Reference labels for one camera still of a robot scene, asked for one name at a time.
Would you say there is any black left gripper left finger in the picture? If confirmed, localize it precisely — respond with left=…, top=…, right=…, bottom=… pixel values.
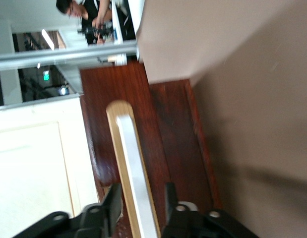
left=75, top=182, right=123, bottom=238

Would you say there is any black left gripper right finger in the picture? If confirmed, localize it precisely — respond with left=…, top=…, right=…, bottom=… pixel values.
left=161, top=182, right=206, bottom=238

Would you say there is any light wooden handle plate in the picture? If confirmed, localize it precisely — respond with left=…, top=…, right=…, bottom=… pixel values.
left=105, top=99, right=162, bottom=238

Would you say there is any black handheld device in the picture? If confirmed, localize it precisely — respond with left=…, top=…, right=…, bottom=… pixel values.
left=77, top=23, right=112, bottom=38

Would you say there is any grey metal frame bar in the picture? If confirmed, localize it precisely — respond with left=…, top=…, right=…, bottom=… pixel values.
left=0, top=40, right=138, bottom=72

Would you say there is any person in black shirt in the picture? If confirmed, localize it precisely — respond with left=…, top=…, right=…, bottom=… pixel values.
left=56, top=0, right=114, bottom=46

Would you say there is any white and brown cabinet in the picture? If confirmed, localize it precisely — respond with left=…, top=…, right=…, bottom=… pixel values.
left=0, top=78, right=223, bottom=238

